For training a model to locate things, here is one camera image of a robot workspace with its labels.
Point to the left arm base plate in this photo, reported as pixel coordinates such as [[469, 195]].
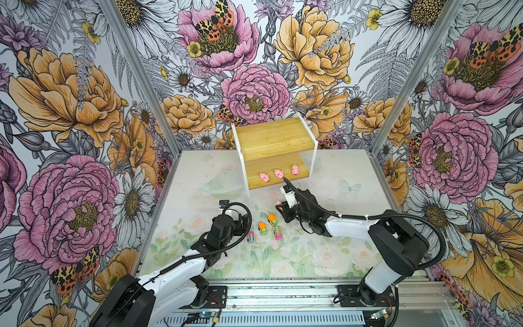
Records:
[[215, 298]]

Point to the green orange mixer truck toy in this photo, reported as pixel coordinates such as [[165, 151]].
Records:
[[272, 219], [262, 228]]

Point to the pink green toy truck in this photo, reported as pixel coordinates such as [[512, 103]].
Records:
[[278, 233]]

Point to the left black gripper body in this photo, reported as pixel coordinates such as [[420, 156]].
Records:
[[236, 230]]

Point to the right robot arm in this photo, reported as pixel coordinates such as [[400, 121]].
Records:
[[399, 244]]

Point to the bamboo two-tier shelf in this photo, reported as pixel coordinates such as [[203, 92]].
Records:
[[275, 145]]

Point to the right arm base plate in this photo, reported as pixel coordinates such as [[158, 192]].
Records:
[[351, 295]]

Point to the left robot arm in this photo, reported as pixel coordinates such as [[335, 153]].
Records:
[[144, 300]]

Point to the aluminium front rail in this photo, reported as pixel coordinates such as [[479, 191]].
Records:
[[317, 295]]

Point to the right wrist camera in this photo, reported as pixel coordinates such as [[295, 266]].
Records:
[[290, 196]]

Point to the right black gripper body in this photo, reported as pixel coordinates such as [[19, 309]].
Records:
[[290, 214]]

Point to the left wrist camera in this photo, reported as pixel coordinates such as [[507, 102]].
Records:
[[223, 203]]

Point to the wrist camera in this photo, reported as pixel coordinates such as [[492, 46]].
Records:
[[290, 196], [223, 203]]

